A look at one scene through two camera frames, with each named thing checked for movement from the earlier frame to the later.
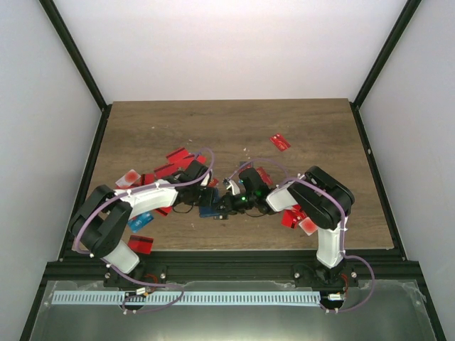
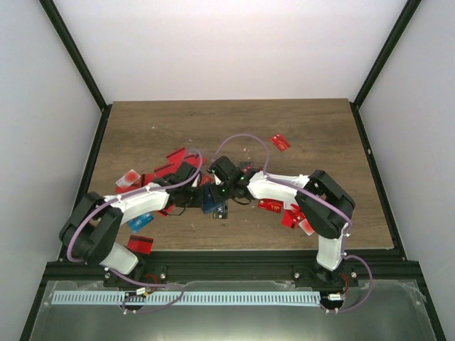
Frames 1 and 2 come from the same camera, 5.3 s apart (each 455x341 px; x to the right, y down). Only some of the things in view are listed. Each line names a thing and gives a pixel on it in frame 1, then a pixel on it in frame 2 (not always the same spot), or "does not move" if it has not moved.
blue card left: [137, 223] does not move
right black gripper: [231, 207] -> [217, 195]
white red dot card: [308, 226] does not move
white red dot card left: [129, 179] does not move
